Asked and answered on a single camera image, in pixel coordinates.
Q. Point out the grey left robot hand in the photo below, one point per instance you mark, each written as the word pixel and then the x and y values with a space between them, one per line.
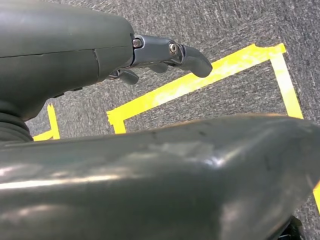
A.
pixel 149 185

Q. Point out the yellow floor tape square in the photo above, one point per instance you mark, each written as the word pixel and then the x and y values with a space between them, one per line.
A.
pixel 53 122
pixel 200 78

